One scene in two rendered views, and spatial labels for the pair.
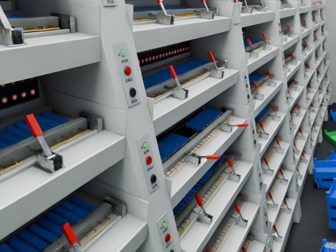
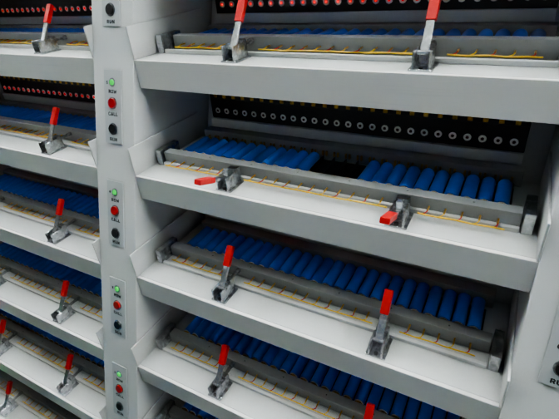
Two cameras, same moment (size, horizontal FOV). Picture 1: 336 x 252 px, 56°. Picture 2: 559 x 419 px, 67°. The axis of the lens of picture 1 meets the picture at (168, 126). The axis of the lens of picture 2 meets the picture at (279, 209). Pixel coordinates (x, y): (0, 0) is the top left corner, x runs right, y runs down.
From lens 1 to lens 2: 1.11 m
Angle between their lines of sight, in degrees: 80
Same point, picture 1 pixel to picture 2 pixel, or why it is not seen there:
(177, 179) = (180, 177)
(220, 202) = (279, 317)
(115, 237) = (82, 156)
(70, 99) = not seen: hidden behind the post
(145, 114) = (125, 46)
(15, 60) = not seen: outside the picture
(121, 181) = not seen: hidden behind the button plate
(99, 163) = (67, 70)
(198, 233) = (196, 287)
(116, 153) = (86, 71)
